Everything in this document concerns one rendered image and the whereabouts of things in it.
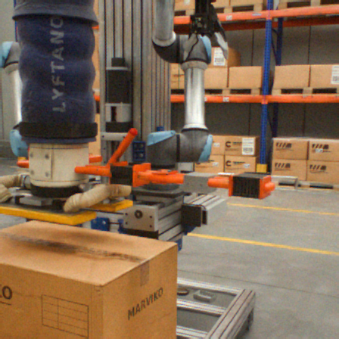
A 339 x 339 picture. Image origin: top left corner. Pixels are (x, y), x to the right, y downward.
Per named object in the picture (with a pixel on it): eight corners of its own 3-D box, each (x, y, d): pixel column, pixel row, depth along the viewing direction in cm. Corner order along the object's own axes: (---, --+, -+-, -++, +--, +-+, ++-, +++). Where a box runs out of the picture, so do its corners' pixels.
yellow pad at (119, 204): (29, 200, 155) (29, 185, 154) (51, 195, 163) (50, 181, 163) (115, 212, 139) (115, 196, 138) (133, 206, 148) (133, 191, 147)
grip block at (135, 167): (107, 185, 128) (107, 163, 127) (126, 180, 136) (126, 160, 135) (133, 188, 124) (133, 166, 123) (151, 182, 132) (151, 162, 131)
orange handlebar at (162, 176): (-12, 166, 151) (-12, 156, 150) (54, 159, 177) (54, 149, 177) (271, 197, 108) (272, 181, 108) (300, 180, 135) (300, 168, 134)
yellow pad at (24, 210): (-19, 211, 138) (-20, 194, 137) (8, 205, 147) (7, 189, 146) (73, 226, 122) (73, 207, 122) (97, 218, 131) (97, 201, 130)
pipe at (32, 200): (-14, 197, 139) (-14, 178, 138) (46, 186, 161) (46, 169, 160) (79, 211, 124) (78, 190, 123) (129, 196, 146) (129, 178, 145)
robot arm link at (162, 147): (146, 161, 196) (146, 129, 194) (178, 162, 197) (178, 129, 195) (146, 165, 184) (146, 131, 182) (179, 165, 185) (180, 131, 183)
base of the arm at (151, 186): (152, 183, 202) (152, 160, 200) (184, 185, 196) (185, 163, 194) (135, 188, 188) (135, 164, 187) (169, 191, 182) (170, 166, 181)
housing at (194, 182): (181, 191, 119) (182, 174, 118) (193, 188, 125) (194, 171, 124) (206, 194, 116) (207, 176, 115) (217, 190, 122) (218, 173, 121)
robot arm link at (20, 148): (52, 150, 200) (34, 38, 212) (15, 151, 192) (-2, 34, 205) (45, 160, 210) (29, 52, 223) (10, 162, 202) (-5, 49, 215)
